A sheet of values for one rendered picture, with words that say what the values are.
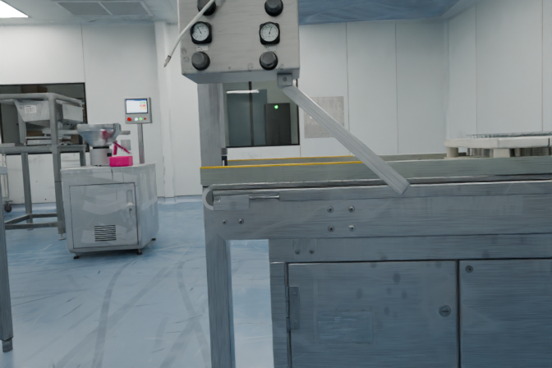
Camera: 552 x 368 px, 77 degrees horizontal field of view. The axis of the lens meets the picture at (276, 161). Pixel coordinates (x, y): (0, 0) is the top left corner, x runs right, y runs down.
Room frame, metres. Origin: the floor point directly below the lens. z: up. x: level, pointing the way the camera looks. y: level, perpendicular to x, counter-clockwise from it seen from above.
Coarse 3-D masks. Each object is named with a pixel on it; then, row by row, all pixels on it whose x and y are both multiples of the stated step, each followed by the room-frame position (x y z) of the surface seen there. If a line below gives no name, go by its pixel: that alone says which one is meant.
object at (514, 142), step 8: (536, 136) 0.68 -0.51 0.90; (544, 136) 0.66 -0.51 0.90; (448, 144) 0.87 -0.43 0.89; (456, 144) 0.83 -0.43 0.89; (464, 144) 0.79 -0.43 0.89; (472, 144) 0.75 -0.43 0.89; (480, 144) 0.72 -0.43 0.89; (488, 144) 0.69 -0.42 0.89; (496, 144) 0.66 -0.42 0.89; (504, 144) 0.66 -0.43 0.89; (512, 144) 0.66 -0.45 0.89; (520, 144) 0.66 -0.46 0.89; (528, 144) 0.66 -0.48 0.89; (536, 144) 0.65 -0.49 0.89; (544, 144) 0.65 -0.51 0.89
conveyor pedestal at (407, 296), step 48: (288, 240) 0.71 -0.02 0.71; (336, 240) 0.70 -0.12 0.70; (384, 240) 0.70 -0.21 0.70; (432, 240) 0.69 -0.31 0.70; (480, 240) 0.69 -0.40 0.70; (528, 240) 0.68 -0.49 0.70; (288, 288) 0.71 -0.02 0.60; (336, 288) 0.71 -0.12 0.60; (384, 288) 0.71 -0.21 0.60; (432, 288) 0.70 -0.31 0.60; (480, 288) 0.69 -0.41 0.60; (528, 288) 0.69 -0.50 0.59; (288, 336) 0.73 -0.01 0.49; (336, 336) 0.71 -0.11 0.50; (384, 336) 0.71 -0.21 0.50; (432, 336) 0.70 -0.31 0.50; (480, 336) 0.69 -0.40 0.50; (528, 336) 0.69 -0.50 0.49
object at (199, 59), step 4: (196, 48) 0.64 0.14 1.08; (200, 48) 0.64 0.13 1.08; (204, 48) 0.64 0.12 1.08; (208, 48) 0.64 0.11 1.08; (196, 52) 0.62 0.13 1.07; (200, 52) 0.64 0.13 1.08; (192, 56) 0.62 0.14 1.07; (196, 56) 0.62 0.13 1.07; (200, 56) 0.62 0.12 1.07; (204, 56) 0.62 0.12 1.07; (208, 56) 0.64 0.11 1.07; (192, 60) 0.62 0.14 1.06; (196, 60) 0.62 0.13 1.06; (200, 60) 0.62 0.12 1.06; (204, 60) 0.62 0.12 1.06; (208, 60) 0.64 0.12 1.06; (192, 64) 0.64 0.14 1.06; (196, 64) 0.62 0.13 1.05; (200, 64) 0.62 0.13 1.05; (204, 64) 0.63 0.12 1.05; (208, 64) 0.64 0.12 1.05; (196, 68) 0.64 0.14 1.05; (200, 68) 0.64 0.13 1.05; (204, 68) 0.64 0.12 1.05
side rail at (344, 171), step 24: (216, 168) 0.67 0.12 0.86; (240, 168) 0.67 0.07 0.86; (264, 168) 0.67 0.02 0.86; (288, 168) 0.66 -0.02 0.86; (312, 168) 0.66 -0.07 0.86; (336, 168) 0.66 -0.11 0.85; (360, 168) 0.66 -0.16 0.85; (408, 168) 0.65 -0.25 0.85; (432, 168) 0.65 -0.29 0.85; (456, 168) 0.65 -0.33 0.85; (480, 168) 0.64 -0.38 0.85; (504, 168) 0.64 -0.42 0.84; (528, 168) 0.64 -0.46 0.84
